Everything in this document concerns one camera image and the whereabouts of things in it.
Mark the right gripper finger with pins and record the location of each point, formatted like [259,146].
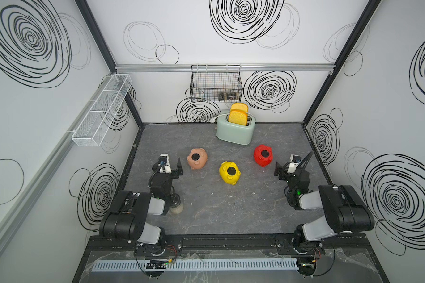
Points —
[306,160]
[278,169]

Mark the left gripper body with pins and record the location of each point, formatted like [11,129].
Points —
[167,178]

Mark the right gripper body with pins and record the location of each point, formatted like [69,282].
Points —
[284,175]

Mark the red piggy bank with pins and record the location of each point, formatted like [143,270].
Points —
[259,159]

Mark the black plug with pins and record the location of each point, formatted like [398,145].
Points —
[195,156]
[265,153]
[231,171]

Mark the pink piggy bank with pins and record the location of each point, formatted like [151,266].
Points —
[199,164]

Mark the yellow piggy bank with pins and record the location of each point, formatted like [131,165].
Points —
[231,180]

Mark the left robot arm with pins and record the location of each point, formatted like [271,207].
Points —
[126,217]

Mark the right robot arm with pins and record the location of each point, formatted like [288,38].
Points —
[343,209]

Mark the clear jar with white contents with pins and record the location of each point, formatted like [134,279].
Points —
[177,204]

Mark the mint green toaster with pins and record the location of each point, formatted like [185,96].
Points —
[233,133]

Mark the front toast slice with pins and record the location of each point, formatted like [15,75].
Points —
[238,117]

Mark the toast slice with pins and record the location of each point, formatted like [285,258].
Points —
[238,117]
[239,107]

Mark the back toast slice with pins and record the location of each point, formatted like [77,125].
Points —
[239,107]

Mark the small jars in basket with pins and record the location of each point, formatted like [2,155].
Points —
[228,97]

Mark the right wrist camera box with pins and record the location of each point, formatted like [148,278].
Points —
[294,162]

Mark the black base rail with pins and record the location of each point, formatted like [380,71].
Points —
[178,245]

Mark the white slotted cable duct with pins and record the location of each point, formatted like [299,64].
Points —
[184,265]

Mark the white wire wall shelf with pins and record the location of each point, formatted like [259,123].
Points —
[105,106]

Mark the black wire wall basket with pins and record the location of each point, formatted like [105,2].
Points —
[207,81]

